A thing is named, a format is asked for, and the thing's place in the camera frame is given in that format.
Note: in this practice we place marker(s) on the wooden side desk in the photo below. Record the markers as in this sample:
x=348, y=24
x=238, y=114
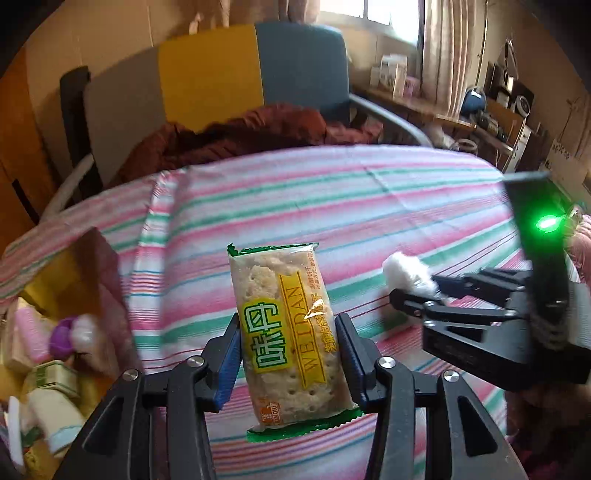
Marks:
x=415, y=104

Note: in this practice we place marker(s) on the cream cardboard carton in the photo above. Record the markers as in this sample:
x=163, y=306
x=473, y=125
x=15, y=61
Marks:
x=11, y=350

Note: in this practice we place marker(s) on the small green box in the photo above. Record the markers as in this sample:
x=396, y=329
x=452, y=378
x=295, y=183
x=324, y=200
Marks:
x=53, y=378

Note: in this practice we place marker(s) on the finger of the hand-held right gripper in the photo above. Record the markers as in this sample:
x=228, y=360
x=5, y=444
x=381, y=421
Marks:
x=480, y=284
x=438, y=311

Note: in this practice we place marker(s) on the window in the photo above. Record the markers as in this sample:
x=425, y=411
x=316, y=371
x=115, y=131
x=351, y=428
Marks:
x=369, y=14

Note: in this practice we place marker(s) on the white cotton wad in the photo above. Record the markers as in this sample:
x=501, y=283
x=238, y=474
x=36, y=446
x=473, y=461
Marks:
x=406, y=272

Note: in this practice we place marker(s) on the white printed carton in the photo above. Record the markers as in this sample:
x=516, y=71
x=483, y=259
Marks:
x=392, y=74

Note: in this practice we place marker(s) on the pink hair roller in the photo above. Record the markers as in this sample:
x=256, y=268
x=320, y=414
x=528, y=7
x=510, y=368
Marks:
x=34, y=334

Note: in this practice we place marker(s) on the striped tablecloth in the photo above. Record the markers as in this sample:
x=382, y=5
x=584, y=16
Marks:
x=323, y=207

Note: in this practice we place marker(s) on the gold metal tin box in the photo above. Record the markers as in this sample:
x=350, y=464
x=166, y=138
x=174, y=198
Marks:
x=55, y=277

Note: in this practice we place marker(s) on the small pink box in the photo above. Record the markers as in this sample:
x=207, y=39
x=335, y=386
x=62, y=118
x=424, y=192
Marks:
x=413, y=86

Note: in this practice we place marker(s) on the blue round bag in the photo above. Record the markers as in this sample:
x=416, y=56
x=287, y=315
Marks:
x=473, y=101

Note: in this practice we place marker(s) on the wooden wardrobe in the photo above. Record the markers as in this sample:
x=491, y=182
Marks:
x=18, y=152

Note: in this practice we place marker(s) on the patterned beige curtain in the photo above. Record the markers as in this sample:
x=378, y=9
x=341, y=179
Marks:
x=452, y=46
x=277, y=9

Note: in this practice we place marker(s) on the grey yellow blue armchair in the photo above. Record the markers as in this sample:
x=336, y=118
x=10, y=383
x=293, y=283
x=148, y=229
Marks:
x=207, y=74

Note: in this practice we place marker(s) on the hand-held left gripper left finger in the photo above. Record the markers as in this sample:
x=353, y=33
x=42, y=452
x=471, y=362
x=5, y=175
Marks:
x=228, y=369

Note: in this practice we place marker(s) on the white plastic bag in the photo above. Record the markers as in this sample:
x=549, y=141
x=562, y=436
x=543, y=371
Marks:
x=85, y=330

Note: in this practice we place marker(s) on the dark red jacket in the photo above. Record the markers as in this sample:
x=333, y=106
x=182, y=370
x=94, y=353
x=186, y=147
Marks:
x=231, y=138

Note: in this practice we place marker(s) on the purple foil packet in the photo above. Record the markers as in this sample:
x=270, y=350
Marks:
x=62, y=339

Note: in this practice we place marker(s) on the small white box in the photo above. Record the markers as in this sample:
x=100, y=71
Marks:
x=376, y=77

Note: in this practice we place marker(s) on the wooden shelf unit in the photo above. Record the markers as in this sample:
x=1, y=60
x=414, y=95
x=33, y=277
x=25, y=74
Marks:
x=508, y=101

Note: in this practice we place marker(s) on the person's right forearm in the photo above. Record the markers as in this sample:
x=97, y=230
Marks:
x=581, y=244

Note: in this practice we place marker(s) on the long cracker packet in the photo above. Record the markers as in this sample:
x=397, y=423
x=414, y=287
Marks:
x=286, y=323

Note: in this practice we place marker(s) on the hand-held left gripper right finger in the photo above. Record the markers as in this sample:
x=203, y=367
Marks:
x=353, y=364

